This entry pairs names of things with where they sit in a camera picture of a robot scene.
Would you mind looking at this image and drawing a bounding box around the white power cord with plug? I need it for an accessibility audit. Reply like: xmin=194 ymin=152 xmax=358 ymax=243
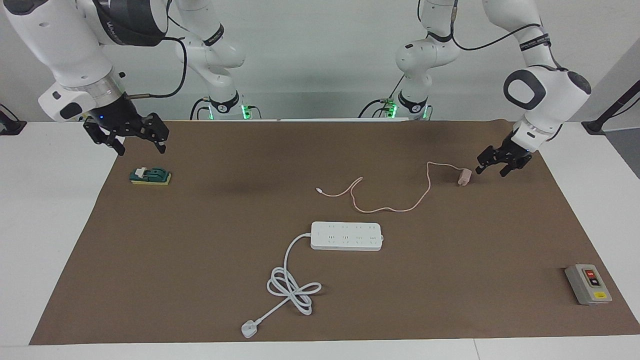
xmin=241 ymin=232 xmax=322 ymax=339

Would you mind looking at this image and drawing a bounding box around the black right base cable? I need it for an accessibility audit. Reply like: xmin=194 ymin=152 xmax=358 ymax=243
xmin=189 ymin=97 xmax=211 ymax=121

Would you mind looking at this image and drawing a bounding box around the green knife switch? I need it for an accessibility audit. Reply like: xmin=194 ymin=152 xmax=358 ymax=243
xmin=129 ymin=166 xmax=172 ymax=186

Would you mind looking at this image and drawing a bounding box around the pink charging cable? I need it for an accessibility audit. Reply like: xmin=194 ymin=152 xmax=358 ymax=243
xmin=315 ymin=161 xmax=463 ymax=213

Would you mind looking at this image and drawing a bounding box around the grey push-button switch box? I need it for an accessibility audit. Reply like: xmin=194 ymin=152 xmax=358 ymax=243
xmin=564 ymin=263 xmax=613 ymax=306

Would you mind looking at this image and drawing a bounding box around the white power strip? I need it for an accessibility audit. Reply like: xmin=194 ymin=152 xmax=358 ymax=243
xmin=310 ymin=221 xmax=384 ymax=252

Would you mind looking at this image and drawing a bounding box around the black base cable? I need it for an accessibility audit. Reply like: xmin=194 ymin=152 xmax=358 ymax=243
xmin=357 ymin=75 xmax=406 ymax=119
xmin=189 ymin=97 xmax=211 ymax=121

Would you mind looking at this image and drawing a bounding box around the black left base cable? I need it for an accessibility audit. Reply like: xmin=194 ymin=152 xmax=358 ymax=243
xmin=357 ymin=75 xmax=406 ymax=119

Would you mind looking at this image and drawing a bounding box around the black clamp mount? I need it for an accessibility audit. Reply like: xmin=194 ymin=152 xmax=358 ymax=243
xmin=0 ymin=104 xmax=27 ymax=136

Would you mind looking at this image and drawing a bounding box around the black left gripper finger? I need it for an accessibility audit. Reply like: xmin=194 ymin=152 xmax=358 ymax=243
xmin=475 ymin=146 xmax=501 ymax=176
xmin=500 ymin=154 xmax=533 ymax=178

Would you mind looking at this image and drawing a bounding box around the brown table mat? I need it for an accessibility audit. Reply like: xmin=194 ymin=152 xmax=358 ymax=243
xmin=29 ymin=119 xmax=640 ymax=346

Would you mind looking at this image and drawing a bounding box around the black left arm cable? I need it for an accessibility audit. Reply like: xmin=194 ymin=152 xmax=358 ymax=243
xmin=450 ymin=0 xmax=568 ymax=71

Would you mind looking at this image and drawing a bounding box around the black stand with pole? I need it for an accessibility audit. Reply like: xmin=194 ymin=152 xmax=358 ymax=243
xmin=581 ymin=79 xmax=640 ymax=136

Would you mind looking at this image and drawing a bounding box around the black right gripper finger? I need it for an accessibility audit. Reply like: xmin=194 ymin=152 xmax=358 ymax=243
xmin=142 ymin=113 xmax=169 ymax=154
xmin=83 ymin=122 xmax=126 ymax=157

